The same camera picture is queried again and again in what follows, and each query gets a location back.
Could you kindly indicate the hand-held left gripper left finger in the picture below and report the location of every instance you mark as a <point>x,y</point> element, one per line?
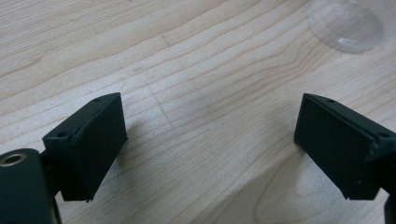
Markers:
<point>93,146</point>

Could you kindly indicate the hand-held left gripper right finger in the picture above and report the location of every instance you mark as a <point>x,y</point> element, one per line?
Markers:
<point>339,146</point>

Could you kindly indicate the clear plastic dome lid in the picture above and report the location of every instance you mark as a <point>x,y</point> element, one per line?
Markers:
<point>347,25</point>

